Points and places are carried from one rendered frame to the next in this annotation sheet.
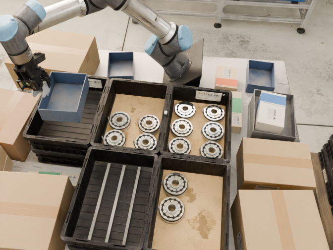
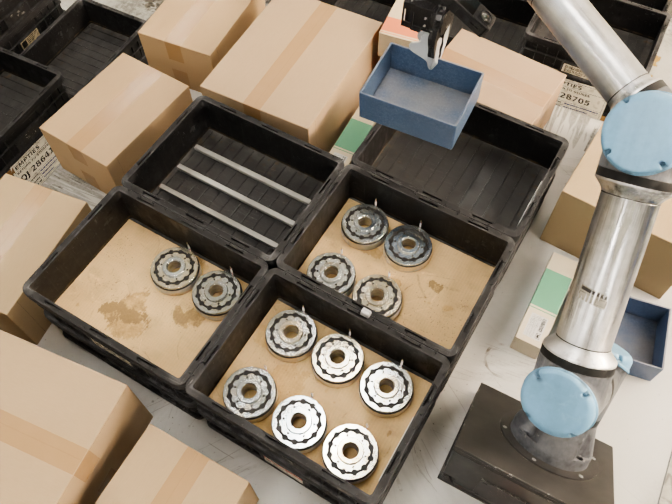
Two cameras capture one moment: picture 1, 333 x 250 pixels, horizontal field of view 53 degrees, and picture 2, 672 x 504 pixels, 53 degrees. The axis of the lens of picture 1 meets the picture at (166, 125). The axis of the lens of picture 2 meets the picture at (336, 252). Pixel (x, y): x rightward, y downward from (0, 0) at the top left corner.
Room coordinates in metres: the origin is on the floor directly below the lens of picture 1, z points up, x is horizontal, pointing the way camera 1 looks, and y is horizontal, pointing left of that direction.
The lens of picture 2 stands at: (1.11, -0.51, 2.10)
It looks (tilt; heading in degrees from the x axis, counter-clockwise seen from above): 60 degrees down; 115
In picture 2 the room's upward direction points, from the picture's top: 1 degrees counter-clockwise
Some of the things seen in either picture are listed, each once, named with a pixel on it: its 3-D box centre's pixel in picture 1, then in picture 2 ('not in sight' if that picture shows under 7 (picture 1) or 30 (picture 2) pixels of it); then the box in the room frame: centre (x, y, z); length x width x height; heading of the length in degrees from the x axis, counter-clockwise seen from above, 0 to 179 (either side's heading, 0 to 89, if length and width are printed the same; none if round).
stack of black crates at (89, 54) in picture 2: not in sight; (94, 80); (-0.43, 0.74, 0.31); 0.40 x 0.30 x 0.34; 87
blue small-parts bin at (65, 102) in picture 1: (65, 96); (420, 94); (0.87, 0.41, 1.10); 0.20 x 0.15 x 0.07; 178
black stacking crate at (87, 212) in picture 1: (114, 199); (237, 188); (0.53, 0.20, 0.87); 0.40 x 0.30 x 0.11; 174
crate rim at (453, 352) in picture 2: (133, 113); (396, 255); (0.93, 0.16, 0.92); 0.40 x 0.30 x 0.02; 174
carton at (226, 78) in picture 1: (225, 81); not in sight; (1.32, -0.33, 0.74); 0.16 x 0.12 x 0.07; 173
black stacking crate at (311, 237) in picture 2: (133, 120); (394, 267); (0.93, 0.16, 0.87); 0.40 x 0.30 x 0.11; 174
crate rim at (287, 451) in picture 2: (197, 121); (318, 377); (0.90, -0.14, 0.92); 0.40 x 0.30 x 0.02; 174
